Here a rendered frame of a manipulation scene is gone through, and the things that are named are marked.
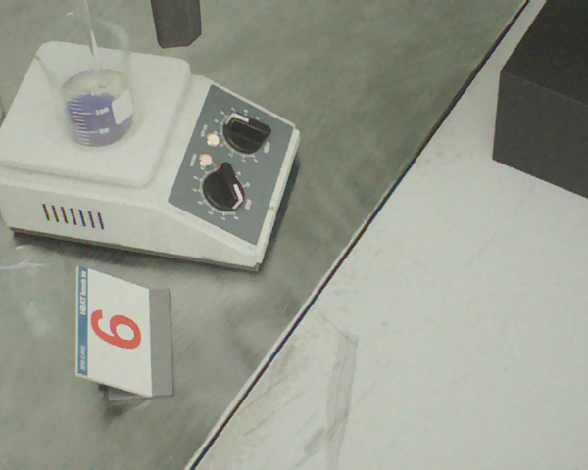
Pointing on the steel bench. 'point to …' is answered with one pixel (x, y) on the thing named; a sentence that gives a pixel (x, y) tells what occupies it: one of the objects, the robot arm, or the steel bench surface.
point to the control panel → (214, 106)
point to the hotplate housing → (134, 203)
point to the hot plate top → (43, 117)
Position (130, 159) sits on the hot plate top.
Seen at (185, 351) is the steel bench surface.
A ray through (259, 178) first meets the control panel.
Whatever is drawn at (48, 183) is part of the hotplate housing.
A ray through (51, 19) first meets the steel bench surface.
